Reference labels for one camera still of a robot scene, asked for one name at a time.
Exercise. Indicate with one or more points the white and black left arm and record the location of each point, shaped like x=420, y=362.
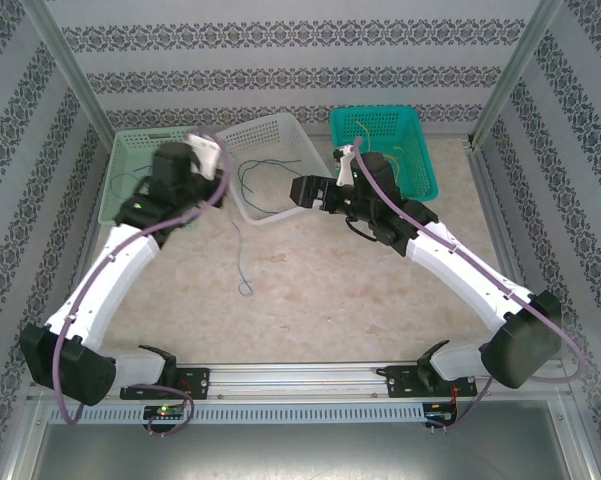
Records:
x=110, y=280

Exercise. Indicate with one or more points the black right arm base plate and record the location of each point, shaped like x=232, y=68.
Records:
x=397, y=382

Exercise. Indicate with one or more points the aluminium frame post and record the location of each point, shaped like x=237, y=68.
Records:
x=69, y=65
x=520, y=65

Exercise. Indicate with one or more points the teal plastic basket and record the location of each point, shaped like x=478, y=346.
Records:
x=405, y=130

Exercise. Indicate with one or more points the light green plastic basket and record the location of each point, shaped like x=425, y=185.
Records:
x=130, y=150

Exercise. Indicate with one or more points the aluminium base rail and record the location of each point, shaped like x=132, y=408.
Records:
x=290, y=380

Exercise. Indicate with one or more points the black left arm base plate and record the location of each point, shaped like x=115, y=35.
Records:
x=200, y=382

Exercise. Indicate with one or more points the aluminium side rail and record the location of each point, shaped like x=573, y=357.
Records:
x=509, y=240
x=82, y=250

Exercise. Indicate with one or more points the metal sheet shelf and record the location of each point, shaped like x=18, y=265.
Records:
x=300, y=455

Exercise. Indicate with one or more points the white plastic basket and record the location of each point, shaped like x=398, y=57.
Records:
x=280, y=140

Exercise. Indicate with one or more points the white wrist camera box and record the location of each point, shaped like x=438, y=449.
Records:
x=205, y=150
x=345, y=170

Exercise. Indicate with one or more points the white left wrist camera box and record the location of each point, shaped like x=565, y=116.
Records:
x=205, y=150

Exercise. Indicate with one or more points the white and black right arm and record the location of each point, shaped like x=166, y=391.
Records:
x=470, y=280

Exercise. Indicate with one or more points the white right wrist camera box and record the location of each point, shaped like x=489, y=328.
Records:
x=345, y=170

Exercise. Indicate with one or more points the small circuit board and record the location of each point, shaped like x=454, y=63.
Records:
x=165, y=411
x=442, y=417

